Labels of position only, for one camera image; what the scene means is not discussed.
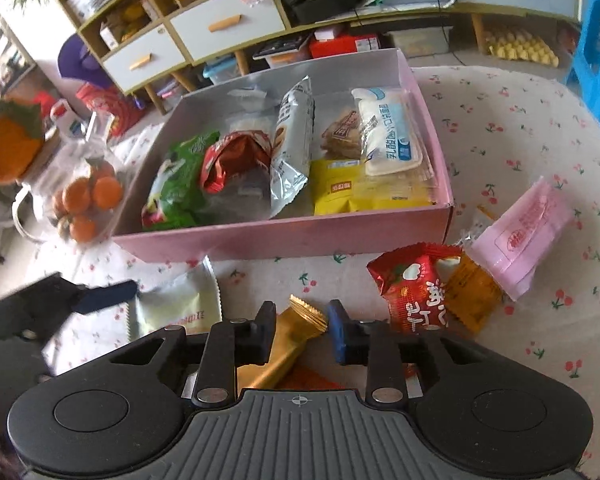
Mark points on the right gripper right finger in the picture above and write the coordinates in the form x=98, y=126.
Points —
x=370, y=344

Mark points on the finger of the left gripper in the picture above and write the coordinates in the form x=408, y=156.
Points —
x=93, y=299

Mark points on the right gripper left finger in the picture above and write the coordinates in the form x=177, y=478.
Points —
x=230, y=344

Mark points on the gold snack stick packet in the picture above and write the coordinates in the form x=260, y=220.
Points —
x=295, y=327

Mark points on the small silver white packet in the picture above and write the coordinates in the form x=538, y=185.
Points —
x=191, y=300

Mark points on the red orange packet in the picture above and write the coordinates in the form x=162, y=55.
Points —
x=301, y=378

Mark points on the red snack packet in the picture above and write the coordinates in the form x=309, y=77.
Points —
x=411, y=284
x=233, y=156

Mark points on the orange small snack packet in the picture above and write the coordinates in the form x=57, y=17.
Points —
x=471, y=294

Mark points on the green cartoon snack bag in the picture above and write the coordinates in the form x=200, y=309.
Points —
x=175, y=196

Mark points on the yellow snack packet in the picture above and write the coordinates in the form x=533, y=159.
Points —
x=342, y=186

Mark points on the pink wafer snack packet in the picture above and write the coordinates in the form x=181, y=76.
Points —
x=512, y=247

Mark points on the pink cardboard box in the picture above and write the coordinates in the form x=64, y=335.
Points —
x=300, y=233

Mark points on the white blue bread packet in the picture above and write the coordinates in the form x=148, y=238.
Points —
x=389, y=137

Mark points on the silver cookie snack bag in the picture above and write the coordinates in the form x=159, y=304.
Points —
x=293, y=134

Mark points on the brown biscuit clear packet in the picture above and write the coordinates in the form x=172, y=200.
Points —
x=342, y=138

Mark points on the clear rice cracker packet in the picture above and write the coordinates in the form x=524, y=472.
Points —
x=251, y=109

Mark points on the glass jar with tangerines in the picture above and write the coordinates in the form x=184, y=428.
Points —
x=73, y=188

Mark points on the large orange fruit decoration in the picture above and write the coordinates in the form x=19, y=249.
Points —
x=21, y=138

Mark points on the red round lantern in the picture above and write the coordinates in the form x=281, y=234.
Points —
x=111, y=100

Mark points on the cherry print tablecloth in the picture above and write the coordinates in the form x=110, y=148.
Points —
x=523, y=157

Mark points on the wooden tv cabinet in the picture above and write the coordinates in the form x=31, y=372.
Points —
x=139, y=42

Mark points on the clear plastic storage bin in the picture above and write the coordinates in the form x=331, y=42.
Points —
x=284, y=51

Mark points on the red box under cabinet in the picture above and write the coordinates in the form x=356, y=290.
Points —
x=343, y=44

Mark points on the yellow egg tray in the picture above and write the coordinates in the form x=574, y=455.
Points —
x=517, y=44

